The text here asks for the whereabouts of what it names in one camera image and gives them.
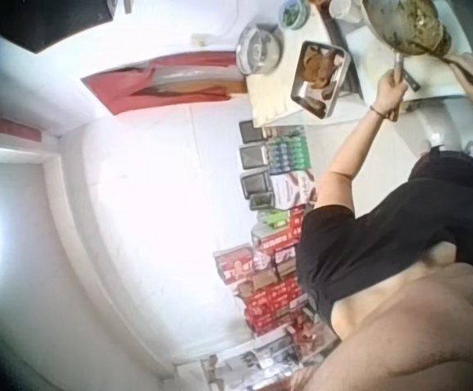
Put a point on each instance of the person's left hand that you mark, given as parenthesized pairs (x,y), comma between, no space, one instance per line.
(391,95)

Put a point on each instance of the person's right fingers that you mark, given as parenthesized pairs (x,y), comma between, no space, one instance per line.
(464,64)

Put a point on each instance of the person's left fingers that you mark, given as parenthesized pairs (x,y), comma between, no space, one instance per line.
(399,91)

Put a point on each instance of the dark chopsticks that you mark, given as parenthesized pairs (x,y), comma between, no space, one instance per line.
(470,79)

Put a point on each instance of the metal frying pan with food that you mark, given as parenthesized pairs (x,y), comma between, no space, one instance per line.
(407,24)

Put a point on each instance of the metal tray with cooked meat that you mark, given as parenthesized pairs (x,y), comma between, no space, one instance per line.
(319,77)

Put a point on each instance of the white plastic container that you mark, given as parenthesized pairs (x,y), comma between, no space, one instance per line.
(344,8)

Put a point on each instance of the pack of green bottles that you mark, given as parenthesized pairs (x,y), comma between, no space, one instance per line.
(287,148)

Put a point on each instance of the bowl of chopped greens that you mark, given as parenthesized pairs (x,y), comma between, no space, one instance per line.
(295,12)

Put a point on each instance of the white carton with red print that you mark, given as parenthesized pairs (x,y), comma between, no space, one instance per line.
(293,188)

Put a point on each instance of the metal bowl with glass lid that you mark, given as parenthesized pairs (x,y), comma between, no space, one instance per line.
(259,49)

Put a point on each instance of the small black tray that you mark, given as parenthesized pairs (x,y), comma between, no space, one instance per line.
(261,201)

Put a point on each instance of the green packets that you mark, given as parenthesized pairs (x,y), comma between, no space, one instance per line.
(276,219)

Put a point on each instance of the stack of red cartons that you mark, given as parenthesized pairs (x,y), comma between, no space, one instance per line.
(268,281)

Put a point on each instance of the red cloth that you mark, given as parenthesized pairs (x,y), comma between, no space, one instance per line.
(138,87)

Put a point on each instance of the heap of grey packets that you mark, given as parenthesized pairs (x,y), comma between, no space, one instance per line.
(252,362)

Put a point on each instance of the dark cabinet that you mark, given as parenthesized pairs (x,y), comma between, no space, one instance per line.
(45,20)

